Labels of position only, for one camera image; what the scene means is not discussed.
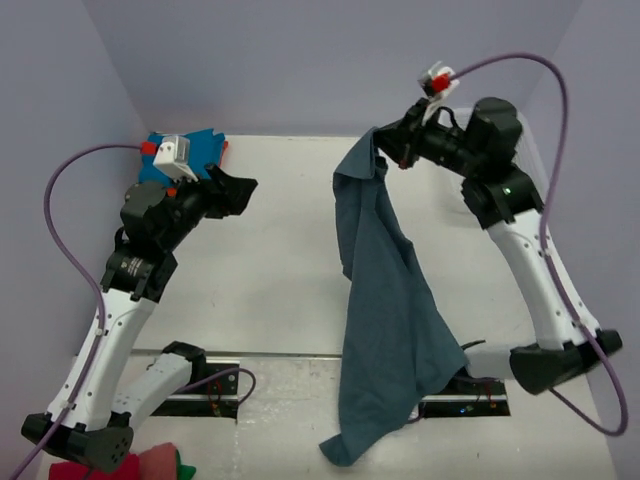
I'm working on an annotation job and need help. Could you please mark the white plastic basket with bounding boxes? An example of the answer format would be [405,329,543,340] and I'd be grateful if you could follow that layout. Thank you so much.
[442,111,549,216]

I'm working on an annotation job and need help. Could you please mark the magenta folded cloth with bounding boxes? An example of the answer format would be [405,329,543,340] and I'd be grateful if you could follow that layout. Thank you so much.
[48,441,140,480]

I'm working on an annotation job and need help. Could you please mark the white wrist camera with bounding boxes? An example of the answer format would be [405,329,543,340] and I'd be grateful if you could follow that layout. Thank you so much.
[153,135,198,181]
[418,61,460,125]

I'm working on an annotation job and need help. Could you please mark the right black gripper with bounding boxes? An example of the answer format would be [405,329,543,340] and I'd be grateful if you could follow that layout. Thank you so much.
[368,97,484,177]

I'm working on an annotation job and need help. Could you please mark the folded orange t-shirt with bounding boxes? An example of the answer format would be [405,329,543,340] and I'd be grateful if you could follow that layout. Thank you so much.
[167,140,230,197]

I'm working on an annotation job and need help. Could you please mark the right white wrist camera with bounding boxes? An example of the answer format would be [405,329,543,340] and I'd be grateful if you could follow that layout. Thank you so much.
[418,61,460,125]

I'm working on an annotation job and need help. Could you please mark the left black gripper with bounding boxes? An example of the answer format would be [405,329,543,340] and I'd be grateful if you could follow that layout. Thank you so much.
[158,162,257,250]

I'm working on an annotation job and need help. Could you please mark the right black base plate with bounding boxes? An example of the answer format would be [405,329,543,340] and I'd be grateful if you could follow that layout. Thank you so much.
[410,379,511,422]

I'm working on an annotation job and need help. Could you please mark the grey-blue t-shirt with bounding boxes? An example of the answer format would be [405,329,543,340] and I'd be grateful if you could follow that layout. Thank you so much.
[319,129,468,467]

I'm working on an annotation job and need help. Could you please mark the green cloth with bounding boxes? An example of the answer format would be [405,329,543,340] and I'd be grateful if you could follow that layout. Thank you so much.
[175,451,197,480]

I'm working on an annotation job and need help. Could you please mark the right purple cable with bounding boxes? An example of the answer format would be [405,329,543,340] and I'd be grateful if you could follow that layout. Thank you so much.
[449,51,628,437]

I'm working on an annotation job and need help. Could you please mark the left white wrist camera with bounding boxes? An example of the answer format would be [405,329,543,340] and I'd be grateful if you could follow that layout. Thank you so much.
[153,135,198,181]

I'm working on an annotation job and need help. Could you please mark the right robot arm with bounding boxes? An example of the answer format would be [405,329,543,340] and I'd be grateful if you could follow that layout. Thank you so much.
[374,97,623,395]

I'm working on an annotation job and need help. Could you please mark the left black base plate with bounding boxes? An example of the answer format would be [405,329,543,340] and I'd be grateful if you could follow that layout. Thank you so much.
[152,372,239,420]

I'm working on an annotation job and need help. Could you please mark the folded blue t-shirt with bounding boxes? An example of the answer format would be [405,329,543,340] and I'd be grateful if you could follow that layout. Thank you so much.
[138,128,228,187]

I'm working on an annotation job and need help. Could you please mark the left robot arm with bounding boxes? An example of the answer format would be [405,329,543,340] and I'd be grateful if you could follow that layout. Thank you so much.
[21,164,258,473]

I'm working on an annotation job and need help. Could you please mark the pink folded cloth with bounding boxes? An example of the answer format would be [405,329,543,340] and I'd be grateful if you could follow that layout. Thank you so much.
[139,443,178,480]

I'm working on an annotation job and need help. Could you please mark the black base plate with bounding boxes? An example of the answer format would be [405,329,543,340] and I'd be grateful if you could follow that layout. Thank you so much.
[410,379,511,422]
[152,372,239,420]

